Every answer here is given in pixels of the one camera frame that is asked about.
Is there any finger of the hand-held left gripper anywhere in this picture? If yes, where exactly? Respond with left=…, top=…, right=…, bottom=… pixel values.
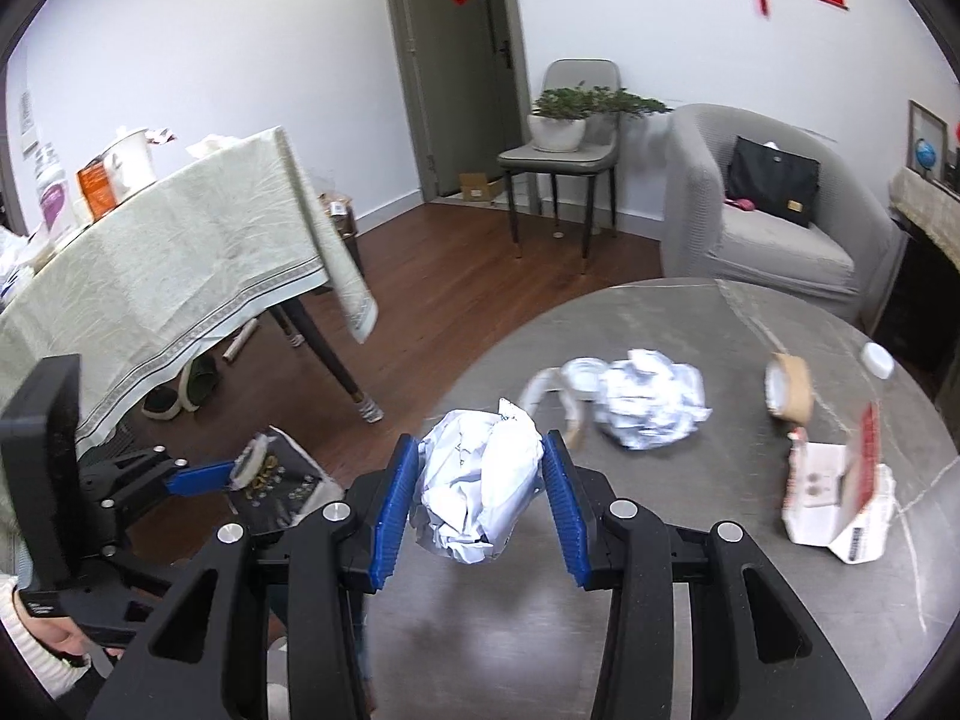
left=79, top=447, right=245, bottom=500
left=96, top=495, right=190, bottom=550

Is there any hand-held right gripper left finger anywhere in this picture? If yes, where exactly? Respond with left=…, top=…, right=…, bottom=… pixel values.
left=82, top=433, right=418, bottom=720

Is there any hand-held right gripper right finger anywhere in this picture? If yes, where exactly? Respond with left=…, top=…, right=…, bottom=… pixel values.
left=541, top=429, right=893, bottom=720

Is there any black snack packet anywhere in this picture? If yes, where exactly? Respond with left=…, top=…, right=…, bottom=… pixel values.
left=225, top=426, right=347, bottom=537

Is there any white paper ball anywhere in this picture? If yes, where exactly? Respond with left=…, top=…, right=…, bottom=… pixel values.
left=594, top=349, right=713, bottom=451
left=409, top=397, right=545, bottom=565

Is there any cork block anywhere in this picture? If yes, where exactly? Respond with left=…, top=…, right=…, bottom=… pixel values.
left=763, top=352, right=815, bottom=427

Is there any person's left forearm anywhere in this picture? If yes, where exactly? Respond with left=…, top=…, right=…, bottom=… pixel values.
left=0, top=574, right=80, bottom=702

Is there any dark green slipper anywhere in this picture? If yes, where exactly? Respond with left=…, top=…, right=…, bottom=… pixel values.
left=180, top=356, right=219, bottom=410

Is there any rolled paper tube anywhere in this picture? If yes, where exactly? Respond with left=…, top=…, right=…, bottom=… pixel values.
left=223, top=319, right=260, bottom=362

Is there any dark table leg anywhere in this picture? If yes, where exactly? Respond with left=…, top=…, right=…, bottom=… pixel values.
left=285, top=296, right=385, bottom=423

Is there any pale green tablecloth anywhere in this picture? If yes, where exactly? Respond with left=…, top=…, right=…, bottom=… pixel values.
left=0, top=125, right=378, bottom=466

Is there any torn red white carton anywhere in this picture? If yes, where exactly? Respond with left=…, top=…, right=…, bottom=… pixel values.
left=780, top=401, right=899, bottom=565

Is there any purple white packet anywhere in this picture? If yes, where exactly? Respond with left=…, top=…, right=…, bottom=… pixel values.
left=37, top=163, right=74, bottom=231

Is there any orange box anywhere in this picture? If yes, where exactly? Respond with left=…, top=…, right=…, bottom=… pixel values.
left=77, top=152, right=125, bottom=222

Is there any dark box of snacks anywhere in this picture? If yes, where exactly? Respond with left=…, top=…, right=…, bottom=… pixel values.
left=316, top=191, right=365, bottom=275

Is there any white pot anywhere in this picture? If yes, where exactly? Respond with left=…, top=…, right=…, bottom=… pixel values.
left=97, top=127, right=158, bottom=203

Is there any small cardboard box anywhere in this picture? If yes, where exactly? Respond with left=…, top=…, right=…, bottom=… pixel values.
left=457, top=172, right=505, bottom=203

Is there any grey armchair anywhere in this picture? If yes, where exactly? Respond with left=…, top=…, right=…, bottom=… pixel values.
left=660, top=103, right=912, bottom=327

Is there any potted plant in white pot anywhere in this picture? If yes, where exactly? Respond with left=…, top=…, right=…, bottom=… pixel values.
left=527, top=82, right=674, bottom=153

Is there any black bag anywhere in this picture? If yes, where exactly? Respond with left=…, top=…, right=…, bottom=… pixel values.
left=726, top=136, right=821, bottom=228

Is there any grey door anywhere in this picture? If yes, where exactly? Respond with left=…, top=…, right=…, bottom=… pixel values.
left=379, top=0, right=530, bottom=203

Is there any grey dining chair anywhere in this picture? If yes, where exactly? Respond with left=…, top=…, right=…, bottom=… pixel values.
left=497, top=58, right=623, bottom=275

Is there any fringed beige desk cloth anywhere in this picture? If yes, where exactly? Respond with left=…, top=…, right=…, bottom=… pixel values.
left=889, top=165, right=960, bottom=272

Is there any picture frame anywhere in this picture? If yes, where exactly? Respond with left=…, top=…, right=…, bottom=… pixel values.
left=906, top=100, right=948, bottom=178

